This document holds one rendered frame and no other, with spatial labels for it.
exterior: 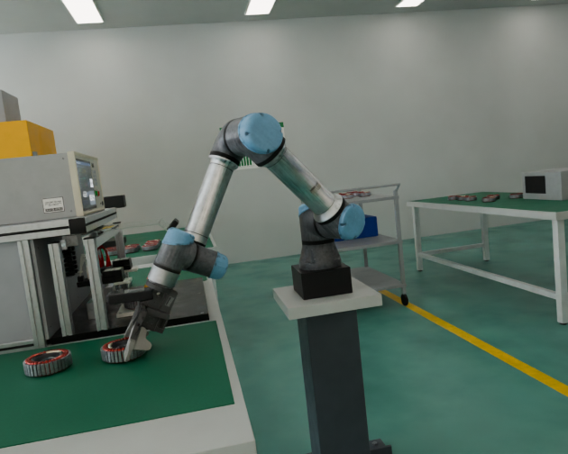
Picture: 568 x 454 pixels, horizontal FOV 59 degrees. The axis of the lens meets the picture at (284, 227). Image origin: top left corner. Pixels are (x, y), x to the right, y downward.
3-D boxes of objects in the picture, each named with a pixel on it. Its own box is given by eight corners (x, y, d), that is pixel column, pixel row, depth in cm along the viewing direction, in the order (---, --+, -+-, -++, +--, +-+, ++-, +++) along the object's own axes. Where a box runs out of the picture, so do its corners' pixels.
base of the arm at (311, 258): (334, 258, 189) (331, 232, 188) (347, 266, 174) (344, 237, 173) (295, 265, 186) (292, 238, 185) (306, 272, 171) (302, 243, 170)
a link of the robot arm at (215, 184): (215, 116, 160) (158, 262, 151) (231, 111, 151) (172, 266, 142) (243, 133, 166) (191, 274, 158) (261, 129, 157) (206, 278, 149)
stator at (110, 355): (145, 345, 140) (143, 332, 139) (148, 358, 129) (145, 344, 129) (102, 354, 136) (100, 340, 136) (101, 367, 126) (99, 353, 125)
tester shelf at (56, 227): (117, 217, 215) (115, 207, 214) (87, 232, 148) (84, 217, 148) (5, 231, 207) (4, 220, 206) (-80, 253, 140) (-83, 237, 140)
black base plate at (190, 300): (202, 281, 222) (202, 276, 221) (209, 320, 159) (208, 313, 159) (90, 297, 213) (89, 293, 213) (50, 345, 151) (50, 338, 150)
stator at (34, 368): (57, 376, 123) (55, 362, 122) (14, 379, 124) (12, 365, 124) (80, 359, 134) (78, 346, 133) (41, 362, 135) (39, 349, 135)
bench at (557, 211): (488, 258, 557) (483, 191, 550) (678, 306, 342) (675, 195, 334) (412, 270, 541) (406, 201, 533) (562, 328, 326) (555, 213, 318)
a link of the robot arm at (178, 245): (203, 239, 134) (174, 228, 130) (187, 277, 134) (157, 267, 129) (192, 233, 141) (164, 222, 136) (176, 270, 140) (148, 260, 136)
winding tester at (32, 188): (105, 209, 203) (97, 158, 201) (83, 215, 160) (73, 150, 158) (0, 221, 196) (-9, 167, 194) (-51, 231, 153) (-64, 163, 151)
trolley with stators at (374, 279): (368, 284, 504) (358, 182, 494) (412, 308, 405) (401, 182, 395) (309, 293, 493) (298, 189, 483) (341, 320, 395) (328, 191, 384)
